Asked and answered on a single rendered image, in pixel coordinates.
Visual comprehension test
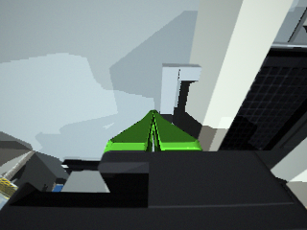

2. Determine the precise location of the black multi-well plate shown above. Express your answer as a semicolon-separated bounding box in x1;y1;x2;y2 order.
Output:
218;51;307;150

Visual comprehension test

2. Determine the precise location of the grey flat mat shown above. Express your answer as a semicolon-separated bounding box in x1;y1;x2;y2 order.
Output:
0;0;200;185

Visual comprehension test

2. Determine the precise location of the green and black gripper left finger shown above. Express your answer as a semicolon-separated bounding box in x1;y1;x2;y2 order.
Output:
104;110;154;152

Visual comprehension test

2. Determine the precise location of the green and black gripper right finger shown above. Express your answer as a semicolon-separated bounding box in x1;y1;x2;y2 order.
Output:
153;110;202;151

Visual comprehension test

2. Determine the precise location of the blue open-top bin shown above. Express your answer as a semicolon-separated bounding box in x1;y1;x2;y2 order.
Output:
53;185;64;192

